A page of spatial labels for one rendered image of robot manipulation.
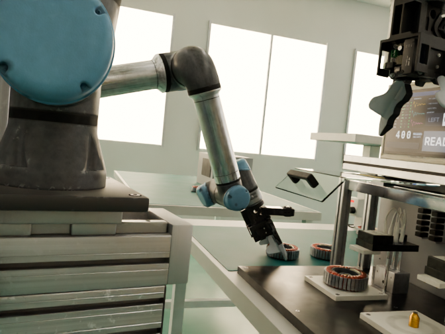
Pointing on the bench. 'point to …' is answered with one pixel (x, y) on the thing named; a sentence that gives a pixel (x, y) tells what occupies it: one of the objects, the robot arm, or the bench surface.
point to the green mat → (222, 245)
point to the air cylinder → (400, 281)
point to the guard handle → (302, 177)
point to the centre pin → (414, 320)
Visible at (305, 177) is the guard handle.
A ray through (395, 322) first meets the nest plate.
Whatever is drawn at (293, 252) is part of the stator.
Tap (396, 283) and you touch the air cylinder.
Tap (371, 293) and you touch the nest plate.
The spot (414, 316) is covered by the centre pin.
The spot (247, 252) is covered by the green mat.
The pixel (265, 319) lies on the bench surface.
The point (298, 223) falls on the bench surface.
